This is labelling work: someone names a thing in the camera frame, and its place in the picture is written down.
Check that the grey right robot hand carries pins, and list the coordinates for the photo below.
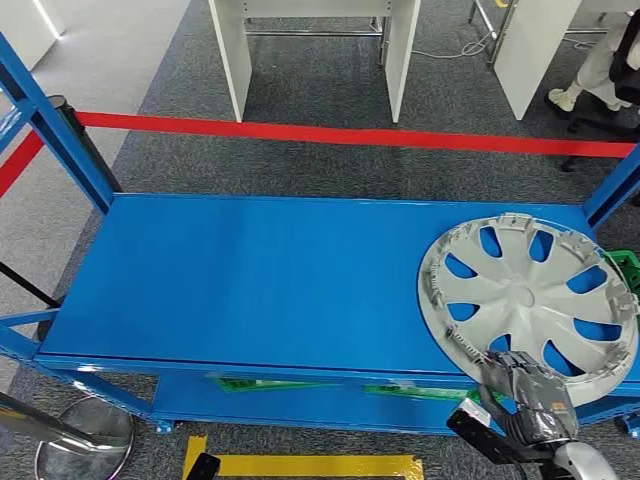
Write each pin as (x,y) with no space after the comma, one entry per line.
(535,397)

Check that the silver wheel hubcap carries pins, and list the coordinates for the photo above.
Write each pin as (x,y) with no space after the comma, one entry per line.
(520,298)

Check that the blue metal shelf rack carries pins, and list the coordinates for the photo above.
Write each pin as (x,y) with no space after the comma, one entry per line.
(250,278)

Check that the clear plastic film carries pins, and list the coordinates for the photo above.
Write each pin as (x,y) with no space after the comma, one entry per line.
(545,411)

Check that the black office chair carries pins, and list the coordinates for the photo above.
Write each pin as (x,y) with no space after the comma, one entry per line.
(600,122)

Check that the yellow floor tape square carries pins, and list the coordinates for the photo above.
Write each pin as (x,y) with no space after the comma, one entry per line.
(300,466)

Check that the seated person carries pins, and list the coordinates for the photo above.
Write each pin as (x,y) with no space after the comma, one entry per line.
(595,66)

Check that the long red barrier belt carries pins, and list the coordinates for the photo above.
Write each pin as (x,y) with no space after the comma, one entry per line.
(350,136)

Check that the dark flat robot plate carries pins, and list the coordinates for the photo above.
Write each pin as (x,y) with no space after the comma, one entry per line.
(202,468)

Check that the chrome stanchion with round base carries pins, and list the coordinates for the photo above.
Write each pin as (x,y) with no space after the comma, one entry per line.
(84,437)

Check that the short red barrier belt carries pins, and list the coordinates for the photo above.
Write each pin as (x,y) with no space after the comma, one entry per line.
(20,162)

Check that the white cabinet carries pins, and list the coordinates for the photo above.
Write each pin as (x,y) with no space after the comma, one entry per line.
(25,26)

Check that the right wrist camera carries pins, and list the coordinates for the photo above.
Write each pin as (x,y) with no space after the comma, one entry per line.
(480,437)

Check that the white desk with chrome frame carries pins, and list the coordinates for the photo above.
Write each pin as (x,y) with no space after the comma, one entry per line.
(530,46)

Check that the dark grey stanchion post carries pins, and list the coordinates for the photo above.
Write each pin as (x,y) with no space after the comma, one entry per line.
(95,156)

